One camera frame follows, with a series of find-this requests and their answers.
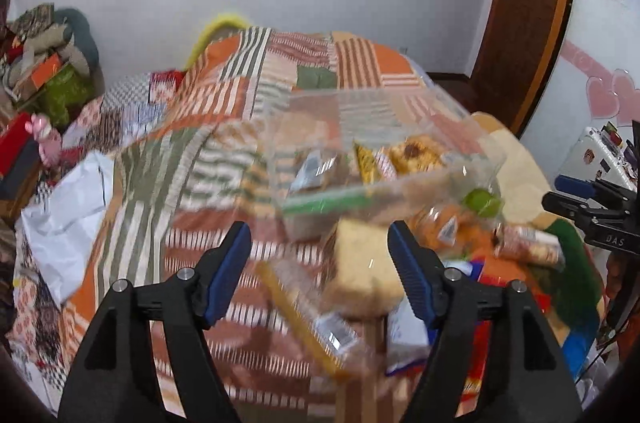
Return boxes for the pile of clothes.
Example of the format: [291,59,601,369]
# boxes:
[0,3,103,128]

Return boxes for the yellow snack packet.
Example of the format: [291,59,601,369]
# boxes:
[352,142,383,184]

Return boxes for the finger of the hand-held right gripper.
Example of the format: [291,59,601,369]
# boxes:
[556,175,632,204]
[541,191,603,226]

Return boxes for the white and blue snack packet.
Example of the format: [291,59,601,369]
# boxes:
[385,298,436,376]

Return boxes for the green cloth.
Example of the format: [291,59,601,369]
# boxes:
[535,220,603,329]

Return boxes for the sponge cake packet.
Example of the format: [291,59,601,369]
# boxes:
[320,219,407,319]

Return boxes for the white plastic bag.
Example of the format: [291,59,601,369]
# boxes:
[21,152,117,308]

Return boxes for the red cloth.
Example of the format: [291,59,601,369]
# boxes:
[0,113,43,194]

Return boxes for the striped patchwork quilt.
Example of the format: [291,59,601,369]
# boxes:
[15,27,506,419]

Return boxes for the yellow pillow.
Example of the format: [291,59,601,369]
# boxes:
[182,14,251,71]

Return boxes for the grey snack packet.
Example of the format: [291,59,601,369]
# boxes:
[289,150,341,194]

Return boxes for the white suitcase with stickers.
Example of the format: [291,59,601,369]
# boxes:
[557,125,638,194]

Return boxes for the cookie packet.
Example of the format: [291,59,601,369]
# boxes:
[387,134,448,176]

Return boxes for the clear packet with yellow edge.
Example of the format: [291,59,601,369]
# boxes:
[255,259,373,381]

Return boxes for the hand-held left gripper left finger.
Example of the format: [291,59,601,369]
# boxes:
[57,221,252,423]

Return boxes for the pink plush toy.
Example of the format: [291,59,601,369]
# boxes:
[30,113,65,166]

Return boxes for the clear plastic container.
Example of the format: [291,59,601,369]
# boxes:
[264,89,507,240]

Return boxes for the person's right hand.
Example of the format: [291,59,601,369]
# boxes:
[604,250,640,304]

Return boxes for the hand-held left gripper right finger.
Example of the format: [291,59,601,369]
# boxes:
[387,221,586,423]

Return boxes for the pink heart wall stickers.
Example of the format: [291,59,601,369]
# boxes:
[560,40,640,128]

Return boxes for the biscuit tube packet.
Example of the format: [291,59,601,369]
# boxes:
[492,223,566,268]

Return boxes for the brown wooden door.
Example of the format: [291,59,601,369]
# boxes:
[467,0,580,138]

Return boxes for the orange snack packet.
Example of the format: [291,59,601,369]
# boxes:
[410,203,488,260]

